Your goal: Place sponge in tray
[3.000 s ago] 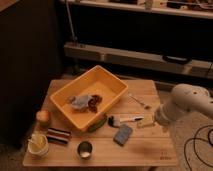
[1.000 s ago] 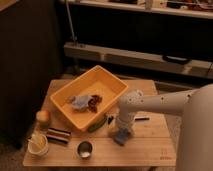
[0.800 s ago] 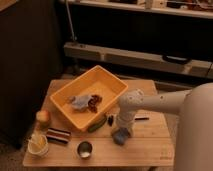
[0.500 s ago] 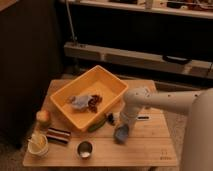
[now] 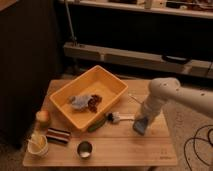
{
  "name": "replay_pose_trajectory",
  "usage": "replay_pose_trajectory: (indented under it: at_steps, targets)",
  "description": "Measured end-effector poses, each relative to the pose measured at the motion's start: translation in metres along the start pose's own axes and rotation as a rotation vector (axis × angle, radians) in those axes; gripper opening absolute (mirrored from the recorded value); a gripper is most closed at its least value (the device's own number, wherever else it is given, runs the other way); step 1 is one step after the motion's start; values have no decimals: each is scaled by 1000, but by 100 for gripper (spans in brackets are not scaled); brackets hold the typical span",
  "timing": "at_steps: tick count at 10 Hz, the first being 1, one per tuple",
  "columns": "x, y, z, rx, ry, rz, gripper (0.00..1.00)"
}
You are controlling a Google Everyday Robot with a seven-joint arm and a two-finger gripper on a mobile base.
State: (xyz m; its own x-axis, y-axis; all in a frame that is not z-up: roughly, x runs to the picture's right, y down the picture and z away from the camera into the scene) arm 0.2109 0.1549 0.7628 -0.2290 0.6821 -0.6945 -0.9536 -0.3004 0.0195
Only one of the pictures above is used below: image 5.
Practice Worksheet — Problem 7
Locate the green cucumber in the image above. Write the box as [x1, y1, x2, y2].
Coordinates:
[87, 117, 107, 132]

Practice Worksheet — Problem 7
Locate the wooden table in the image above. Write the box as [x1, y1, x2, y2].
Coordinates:
[22, 78, 179, 168]

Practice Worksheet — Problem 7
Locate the striped cloth block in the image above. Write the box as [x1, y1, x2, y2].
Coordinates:
[46, 128, 71, 144]

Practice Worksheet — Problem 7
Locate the lower wooden shelf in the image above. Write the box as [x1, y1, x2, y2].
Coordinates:
[63, 42, 213, 79]

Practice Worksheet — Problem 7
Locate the small metal cup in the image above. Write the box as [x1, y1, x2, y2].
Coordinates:
[77, 141, 93, 159]

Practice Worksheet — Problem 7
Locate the blue grey cloth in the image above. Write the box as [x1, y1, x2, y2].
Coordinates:
[69, 95, 92, 110]

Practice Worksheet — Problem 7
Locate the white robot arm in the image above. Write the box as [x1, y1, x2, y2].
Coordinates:
[133, 77, 213, 129]

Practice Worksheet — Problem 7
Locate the yellow plastic tray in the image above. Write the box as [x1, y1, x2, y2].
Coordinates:
[49, 65, 129, 132]

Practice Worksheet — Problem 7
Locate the blue sponge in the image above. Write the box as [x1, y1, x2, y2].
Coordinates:
[133, 118, 148, 135]

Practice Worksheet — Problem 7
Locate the metal pole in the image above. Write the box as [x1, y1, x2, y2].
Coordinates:
[65, 0, 77, 44]

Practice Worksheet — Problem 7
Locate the apple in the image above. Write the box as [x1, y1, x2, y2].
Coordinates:
[36, 110, 50, 126]

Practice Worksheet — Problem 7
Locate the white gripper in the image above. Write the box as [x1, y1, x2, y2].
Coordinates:
[135, 101, 161, 129]

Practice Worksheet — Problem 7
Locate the upper shelf with items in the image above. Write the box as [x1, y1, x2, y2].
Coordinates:
[59, 0, 213, 19]

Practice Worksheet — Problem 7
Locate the brown toy item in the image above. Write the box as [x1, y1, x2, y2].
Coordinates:
[88, 94, 102, 113]

